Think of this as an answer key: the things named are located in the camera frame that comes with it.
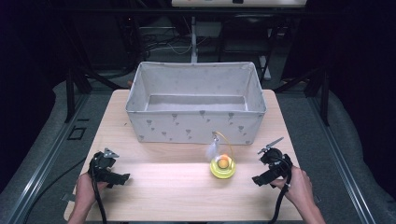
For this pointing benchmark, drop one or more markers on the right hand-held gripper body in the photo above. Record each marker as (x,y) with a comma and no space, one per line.
(275,163)

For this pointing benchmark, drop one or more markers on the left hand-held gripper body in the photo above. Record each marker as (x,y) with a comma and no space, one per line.
(101,166)

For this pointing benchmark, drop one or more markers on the yellow cat toy with feather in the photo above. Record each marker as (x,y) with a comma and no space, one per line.
(223,169)

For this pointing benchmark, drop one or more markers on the grey heart-print fabric storage box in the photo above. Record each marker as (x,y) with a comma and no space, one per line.
(193,124)

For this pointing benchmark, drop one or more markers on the person's left hand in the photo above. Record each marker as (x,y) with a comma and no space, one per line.
(85,191)

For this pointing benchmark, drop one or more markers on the person's right hand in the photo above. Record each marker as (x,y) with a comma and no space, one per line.
(295,185)

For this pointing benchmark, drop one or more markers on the black tape square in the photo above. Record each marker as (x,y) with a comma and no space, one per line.
(76,133)

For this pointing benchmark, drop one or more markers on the black tape strip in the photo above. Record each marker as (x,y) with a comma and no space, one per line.
(83,119)

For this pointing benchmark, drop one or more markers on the black metal stand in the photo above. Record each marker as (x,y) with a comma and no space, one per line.
(71,93)
(323,96)

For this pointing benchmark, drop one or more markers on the white desk leg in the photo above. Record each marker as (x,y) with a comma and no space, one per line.
(194,40)

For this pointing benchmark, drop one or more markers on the aluminium floor rail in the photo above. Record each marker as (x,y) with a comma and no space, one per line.
(46,155)
(342,161)

